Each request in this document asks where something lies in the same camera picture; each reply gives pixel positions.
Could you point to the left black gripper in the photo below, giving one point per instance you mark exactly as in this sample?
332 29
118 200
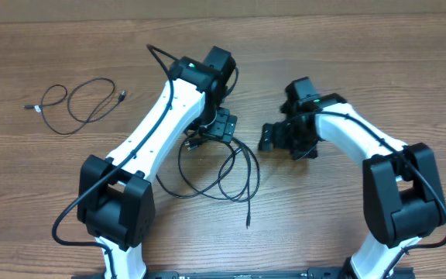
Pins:
223 126

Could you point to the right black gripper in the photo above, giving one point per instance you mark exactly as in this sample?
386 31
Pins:
269 136

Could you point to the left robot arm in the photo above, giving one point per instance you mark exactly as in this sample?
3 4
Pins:
115 200

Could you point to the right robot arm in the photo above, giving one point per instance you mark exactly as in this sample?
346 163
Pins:
402 197

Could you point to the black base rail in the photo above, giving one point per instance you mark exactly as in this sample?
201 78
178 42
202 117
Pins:
242 274

